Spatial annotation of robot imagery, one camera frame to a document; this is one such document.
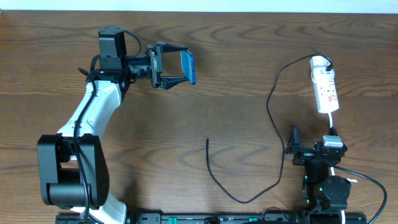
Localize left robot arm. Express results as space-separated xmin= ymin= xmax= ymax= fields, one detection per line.
xmin=37 ymin=26 xmax=195 ymax=223

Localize white power strip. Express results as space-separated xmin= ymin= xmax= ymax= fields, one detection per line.
xmin=311 ymin=67 xmax=339 ymax=114

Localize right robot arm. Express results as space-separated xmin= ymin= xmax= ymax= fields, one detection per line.
xmin=285 ymin=125 xmax=351 ymax=223

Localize blue Galaxy smartphone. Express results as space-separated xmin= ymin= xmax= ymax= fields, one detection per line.
xmin=180 ymin=50 xmax=196 ymax=85

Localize black USB charging cable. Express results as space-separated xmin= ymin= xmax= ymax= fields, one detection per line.
xmin=205 ymin=53 xmax=334 ymax=205

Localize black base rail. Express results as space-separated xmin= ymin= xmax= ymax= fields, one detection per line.
xmin=55 ymin=212 xmax=368 ymax=224

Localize white USB charger plug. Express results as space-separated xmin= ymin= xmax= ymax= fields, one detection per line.
xmin=310 ymin=55 xmax=333 ymax=72

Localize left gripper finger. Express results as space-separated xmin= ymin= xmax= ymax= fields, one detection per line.
xmin=160 ymin=76 xmax=188 ymax=90
xmin=156 ymin=42 xmax=188 ymax=53

